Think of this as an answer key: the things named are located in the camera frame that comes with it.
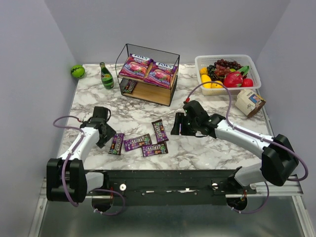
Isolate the purple m&m's bag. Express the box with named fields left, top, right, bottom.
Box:
left=123, top=134, right=152, bottom=152
left=152, top=119, right=169, bottom=144
left=141, top=142, right=168, bottom=157
left=122, top=79, right=138, bottom=94
left=108, top=133, right=124, bottom=156

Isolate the purple Fox's candy bag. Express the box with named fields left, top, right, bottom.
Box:
left=119, top=53, right=153, bottom=80
left=144, top=62, right=178, bottom=89

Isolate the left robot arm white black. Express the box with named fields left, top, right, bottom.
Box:
left=46, top=106, right=116, bottom=206

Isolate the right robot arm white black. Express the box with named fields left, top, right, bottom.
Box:
left=170, top=100, right=299, bottom=187

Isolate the green glass bottle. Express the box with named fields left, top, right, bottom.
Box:
left=99, top=62, right=114, bottom=89

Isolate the orange fruit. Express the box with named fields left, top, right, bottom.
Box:
left=211, top=80, right=223, bottom=89

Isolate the yellow mango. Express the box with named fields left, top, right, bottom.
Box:
left=201, top=74, right=211, bottom=89

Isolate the green ball toy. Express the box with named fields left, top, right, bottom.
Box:
left=71, top=65, right=85, bottom=79

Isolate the yellow small fruit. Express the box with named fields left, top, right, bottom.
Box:
left=199, top=67, right=208, bottom=75

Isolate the dark grape bunch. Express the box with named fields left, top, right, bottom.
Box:
left=207, top=59, right=241, bottom=80

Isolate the red dragon fruit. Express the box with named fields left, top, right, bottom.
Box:
left=223, top=71, right=243, bottom=88

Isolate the white plastic fruit basket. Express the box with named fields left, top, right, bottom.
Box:
left=195, top=54, right=261, bottom=96

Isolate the red apple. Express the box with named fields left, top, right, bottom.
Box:
left=241, top=78, right=254, bottom=87

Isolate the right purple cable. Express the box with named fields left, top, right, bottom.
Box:
left=185, top=81, right=309, bottom=214

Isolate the black wire wooden shelf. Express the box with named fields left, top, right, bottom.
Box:
left=115, top=43, right=180, bottom=106

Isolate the black mounting base plate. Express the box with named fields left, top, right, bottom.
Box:
left=88, top=169, right=256, bottom=206

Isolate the aluminium rail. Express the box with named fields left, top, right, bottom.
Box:
left=39, top=178, right=303, bottom=198

